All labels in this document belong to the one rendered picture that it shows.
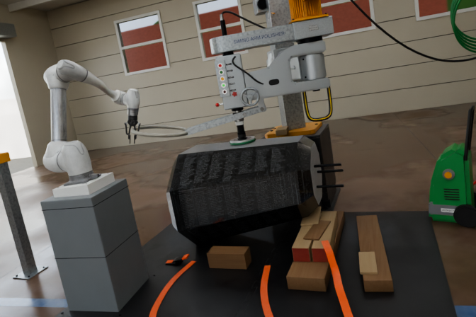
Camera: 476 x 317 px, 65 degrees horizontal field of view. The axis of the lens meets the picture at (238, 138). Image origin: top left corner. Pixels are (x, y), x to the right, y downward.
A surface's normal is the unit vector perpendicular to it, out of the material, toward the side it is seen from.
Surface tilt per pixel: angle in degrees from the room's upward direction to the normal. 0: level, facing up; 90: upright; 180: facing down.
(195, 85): 90
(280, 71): 90
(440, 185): 90
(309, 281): 90
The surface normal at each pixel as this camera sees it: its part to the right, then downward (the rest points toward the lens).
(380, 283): -0.26, 0.20
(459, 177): -0.59, 0.23
